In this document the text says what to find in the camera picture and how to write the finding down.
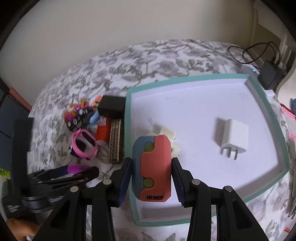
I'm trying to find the black charger adapter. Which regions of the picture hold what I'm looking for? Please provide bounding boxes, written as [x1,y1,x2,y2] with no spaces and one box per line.
[258,61,287,90]

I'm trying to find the pink watch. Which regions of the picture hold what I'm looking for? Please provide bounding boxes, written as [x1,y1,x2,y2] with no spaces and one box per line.
[68,128,100,161]

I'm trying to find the orange tube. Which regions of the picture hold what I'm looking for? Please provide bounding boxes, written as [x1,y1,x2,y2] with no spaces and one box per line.
[95,116,111,147]

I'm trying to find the white power bank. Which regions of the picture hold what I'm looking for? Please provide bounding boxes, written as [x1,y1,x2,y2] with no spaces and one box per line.
[239,64,263,77]

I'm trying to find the pink trimmed basket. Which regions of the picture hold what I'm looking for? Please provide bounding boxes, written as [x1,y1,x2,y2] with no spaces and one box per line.
[280,103,296,142]

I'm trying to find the pink toy figures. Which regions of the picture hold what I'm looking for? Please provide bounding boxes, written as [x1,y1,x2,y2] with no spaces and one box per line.
[63,98,94,132]

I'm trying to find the salmon and blue plastic case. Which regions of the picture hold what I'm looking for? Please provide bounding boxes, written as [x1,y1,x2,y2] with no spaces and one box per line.
[131,134,172,202]

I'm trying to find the teal-edged white box lid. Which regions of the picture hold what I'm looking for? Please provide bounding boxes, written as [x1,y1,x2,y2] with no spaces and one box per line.
[125,73,290,227]

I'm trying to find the black adapter block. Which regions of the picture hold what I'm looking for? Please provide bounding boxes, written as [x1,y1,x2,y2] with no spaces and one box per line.
[97,95,126,120]

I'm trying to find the dark cabinet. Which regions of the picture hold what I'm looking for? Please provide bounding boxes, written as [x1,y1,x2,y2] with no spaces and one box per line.
[0,76,33,172]

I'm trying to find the black cable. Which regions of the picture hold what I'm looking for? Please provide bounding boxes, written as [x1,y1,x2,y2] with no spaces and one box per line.
[228,42,281,65]

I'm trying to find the purple stick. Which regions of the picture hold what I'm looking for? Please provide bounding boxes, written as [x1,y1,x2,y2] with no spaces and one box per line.
[67,164,93,174]

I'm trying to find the white cables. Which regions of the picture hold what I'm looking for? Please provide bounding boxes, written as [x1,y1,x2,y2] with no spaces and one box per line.
[274,35,292,67]

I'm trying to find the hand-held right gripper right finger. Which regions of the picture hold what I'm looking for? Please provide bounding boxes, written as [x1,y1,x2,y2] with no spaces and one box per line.
[171,158,270,241]

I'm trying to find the white charger plug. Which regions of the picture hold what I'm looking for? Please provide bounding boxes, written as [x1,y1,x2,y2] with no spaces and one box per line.
[213,118,249,161]

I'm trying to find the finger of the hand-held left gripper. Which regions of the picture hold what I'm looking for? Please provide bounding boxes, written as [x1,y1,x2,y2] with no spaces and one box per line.
[27,166,70,180]
[35,166,100,197]

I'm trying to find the blue and orange small box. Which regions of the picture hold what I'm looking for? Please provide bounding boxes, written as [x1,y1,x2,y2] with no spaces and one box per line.
[89,95,103,127]

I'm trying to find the floral bed sheet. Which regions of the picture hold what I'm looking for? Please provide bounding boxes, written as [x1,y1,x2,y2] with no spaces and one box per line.
[28,39,296,241]

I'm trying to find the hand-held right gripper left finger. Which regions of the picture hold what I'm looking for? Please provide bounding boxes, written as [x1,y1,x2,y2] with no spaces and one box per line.
[32,158,133,241]

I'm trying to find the black and gold patterned lighter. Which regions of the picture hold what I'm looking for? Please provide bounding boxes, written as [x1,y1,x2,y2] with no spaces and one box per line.
[108,119,123,164]

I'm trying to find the person's left hand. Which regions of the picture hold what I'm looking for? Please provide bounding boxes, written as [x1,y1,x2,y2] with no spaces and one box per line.
[6,218,44,241]

